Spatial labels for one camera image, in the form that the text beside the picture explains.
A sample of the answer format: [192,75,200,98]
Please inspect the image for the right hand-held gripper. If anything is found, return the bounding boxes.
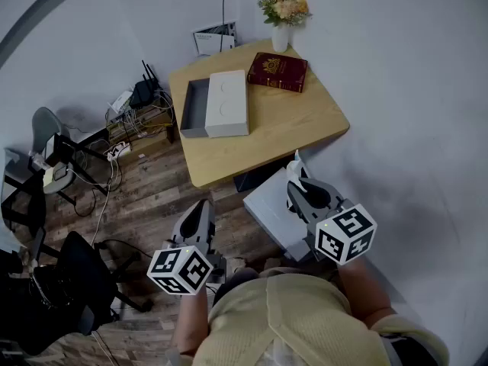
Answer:
[286,179,378,266]

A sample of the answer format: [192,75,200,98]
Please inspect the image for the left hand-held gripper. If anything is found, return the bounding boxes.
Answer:
[146,199,228,296]

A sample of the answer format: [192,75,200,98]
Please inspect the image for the white plastic bag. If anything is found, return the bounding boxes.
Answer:
[285,149,312,190]

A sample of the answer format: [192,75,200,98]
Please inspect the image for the grey box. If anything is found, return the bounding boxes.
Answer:
[178,77,211,140]

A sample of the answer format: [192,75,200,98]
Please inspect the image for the person's right forearm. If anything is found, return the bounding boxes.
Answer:
[335,259,397,331]

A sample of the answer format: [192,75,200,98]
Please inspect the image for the person's left forearm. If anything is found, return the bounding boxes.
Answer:
[173,287,214,356]

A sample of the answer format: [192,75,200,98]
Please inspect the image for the white box lid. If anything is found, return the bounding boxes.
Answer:
[204,69,251,139]

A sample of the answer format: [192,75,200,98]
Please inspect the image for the person's legs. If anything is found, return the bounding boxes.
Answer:
[212,267,264,307]

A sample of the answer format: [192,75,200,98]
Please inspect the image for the white power strip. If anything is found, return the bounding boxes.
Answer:
[106,143,133,162]

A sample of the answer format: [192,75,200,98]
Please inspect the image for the person's pale yellow top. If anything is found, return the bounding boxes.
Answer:
[190,267,451,366]

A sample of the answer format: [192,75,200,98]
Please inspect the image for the black office chair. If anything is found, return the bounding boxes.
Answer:
[0,230,156,358]

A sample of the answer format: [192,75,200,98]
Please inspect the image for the dark red ornate book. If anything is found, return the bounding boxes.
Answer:
[246,51,309,94]

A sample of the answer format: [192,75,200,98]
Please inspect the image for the black router with antennas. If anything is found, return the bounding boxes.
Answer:
[128,59,160,109]

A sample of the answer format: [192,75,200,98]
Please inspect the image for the white router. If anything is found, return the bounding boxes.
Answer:
[108,89,133,114]

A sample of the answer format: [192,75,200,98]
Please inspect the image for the small pale device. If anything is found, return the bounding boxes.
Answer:
[42,164,69,188]

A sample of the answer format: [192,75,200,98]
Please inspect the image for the white vase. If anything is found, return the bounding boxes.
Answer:
[271,21,294,53]

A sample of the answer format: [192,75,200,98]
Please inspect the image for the black waist bag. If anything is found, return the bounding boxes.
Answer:
[383,332,439,366]

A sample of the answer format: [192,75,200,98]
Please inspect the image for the grey shell chair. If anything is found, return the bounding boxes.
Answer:
[30,107,77,196]

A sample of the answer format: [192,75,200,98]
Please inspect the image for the white cloth covered table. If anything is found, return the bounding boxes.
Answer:
[0,146,24,255]

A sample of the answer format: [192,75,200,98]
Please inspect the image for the yellow flower bouquet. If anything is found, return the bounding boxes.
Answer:
[255,0,313,28]

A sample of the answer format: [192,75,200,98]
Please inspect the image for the white floor cable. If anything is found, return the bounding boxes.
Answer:
[91,158,115,246]

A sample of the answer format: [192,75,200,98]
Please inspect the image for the wooden shelf with cables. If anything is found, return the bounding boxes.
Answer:
[105,107,176,156]

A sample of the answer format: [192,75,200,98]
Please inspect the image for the black floor cable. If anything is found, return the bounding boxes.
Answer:
[72,158,123,218]

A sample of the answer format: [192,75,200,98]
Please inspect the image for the black metal table frame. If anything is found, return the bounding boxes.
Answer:
[0,132,111,239]

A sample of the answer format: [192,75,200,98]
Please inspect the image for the white carton against wall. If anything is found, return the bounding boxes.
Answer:
[191,20,238,56]

